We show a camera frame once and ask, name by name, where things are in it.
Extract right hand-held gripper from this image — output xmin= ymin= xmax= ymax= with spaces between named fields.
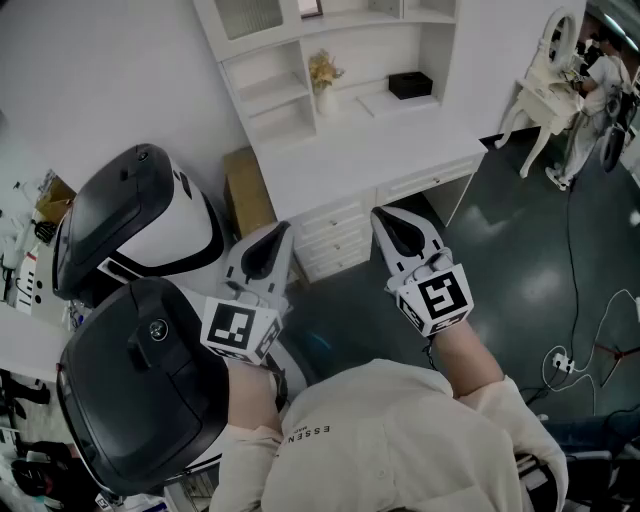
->
xmin=370 ymin=205 xmax=475 ymax=338

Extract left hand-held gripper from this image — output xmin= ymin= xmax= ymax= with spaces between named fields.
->
xmin=199 ymin=220 xmax=296 ymax=370

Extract white cabinet door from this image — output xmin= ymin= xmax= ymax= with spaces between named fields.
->
xmin=192 ymin=0 xmax=304 ymax=62

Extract person's right forearm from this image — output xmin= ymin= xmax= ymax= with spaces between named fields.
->
xmin=427 ymin=314 xmax=505 ymax=401

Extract person's left forearm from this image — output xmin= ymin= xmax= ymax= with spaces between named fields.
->
xmin=227 ymin=359 xmax=282 ymax=432

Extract wide white desk drawer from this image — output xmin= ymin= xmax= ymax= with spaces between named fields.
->
xmin=376 ymin=158 xmax=485 ymax=203

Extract white desk with shelves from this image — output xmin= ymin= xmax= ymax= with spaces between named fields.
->
xmin=192 ymin=0 xmax=490 ymax=285

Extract tall brown cardboard box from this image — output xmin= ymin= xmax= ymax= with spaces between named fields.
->
xmin=222 ymin=146 xmax=307 ymax=289

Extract black white robot head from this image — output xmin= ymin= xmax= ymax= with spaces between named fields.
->
xmin=55 ymin=276 xmax=312 ymax=497
xmin=51 ymin=143 xmax=226 ymax=309

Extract white vase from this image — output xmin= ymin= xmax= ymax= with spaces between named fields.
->
xmin=314 ymin=87 xmax=342 ymax=118

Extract yellow flower bouquet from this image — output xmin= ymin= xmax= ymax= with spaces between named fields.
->
xmin=308 ymin=48 xmax=347 ymax=96

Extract person's cream shirt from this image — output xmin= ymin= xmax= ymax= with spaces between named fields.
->
xmin=209 ymin=358 xmax=570 ymax=512

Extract white dressing table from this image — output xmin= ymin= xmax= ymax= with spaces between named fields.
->
xmin=493 ymin=4 xmax=587 ymax=180

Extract small brown cardboard box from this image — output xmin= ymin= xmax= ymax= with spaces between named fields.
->
xmin=33 ymin=174 xmax=78 ymax=225

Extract white box with black marks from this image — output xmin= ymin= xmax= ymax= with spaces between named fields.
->
xmin=13 ymin=243 xmax=57 ymax=317

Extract red black stand legs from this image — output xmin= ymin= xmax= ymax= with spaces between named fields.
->
xmin=593 ymin=343 xmax=640 ymax=388

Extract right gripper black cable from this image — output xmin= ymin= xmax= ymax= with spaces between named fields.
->
xmin=423 ymin=333 xmax=442 ymax=372

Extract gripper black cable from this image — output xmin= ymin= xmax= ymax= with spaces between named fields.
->
xmin=423 ymin=333 xmax=442 ymax=372
xmin=264 ymin=352 xmax=292 ymax=414

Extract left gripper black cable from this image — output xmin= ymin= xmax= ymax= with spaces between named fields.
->
xmin=264 ymin=352 xmax=292 ymax=414

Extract black floor cable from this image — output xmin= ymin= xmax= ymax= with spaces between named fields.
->
xmin=542 ymin=183 xmax=582 ymax=394

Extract white floor cable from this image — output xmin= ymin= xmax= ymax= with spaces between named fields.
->
xmin=544 ymin=288 xmax=640 ymax=394

